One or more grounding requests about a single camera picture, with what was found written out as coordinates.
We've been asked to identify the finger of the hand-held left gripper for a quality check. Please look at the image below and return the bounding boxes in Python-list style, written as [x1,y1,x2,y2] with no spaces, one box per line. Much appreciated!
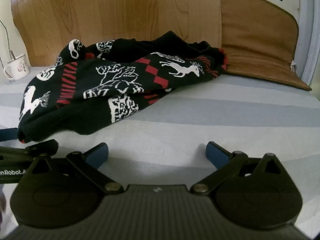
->
[0,139,59,157]
[0,128,18,142]

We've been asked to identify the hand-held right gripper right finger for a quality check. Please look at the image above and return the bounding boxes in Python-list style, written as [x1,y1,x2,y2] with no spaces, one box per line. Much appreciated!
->
[191,141,286,194]

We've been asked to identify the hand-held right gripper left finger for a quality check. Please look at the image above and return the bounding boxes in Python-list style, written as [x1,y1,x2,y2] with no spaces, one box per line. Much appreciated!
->
[32,142,124,195]

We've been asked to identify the black patterned sweater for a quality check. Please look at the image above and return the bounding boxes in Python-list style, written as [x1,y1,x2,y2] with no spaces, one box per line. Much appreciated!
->
[17,31,229,144]

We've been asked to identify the striped bed sheet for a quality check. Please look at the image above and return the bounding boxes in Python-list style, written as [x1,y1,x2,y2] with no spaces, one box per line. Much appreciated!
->
[0,66,320,233]

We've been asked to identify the white printed mug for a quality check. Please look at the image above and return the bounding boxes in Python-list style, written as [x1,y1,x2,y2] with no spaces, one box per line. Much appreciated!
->
[4,54,31,81]

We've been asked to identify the brown cushion pad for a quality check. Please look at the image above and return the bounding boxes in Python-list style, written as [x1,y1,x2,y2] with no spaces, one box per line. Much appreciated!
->
[219,0,312,91]

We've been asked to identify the wooden headboard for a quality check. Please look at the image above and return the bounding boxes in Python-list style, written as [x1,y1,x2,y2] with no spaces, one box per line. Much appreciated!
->
[11,0,223,68]

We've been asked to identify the thin wall cable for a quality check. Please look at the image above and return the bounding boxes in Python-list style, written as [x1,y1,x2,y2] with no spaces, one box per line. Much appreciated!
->
[0,19,15,60]

